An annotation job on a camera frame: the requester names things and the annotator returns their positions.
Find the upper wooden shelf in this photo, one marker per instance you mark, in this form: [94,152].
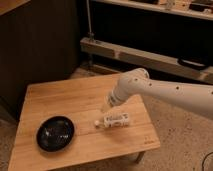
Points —
[159,8]

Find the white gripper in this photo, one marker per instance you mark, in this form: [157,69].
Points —
[112,101]

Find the black handle object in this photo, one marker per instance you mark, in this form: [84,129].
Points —
[192,65]

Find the black ceramic bowl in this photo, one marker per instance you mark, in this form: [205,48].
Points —
[55,133]

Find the wooden table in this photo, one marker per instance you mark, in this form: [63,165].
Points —
[80,100]

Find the white plastic bottle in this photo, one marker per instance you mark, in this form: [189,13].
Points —
[110,121]

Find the metal pole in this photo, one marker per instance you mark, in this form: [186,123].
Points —
[90,33]

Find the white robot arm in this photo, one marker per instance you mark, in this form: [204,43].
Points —
[197,98]

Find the wooden beam shelf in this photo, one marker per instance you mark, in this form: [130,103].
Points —
[146,59]

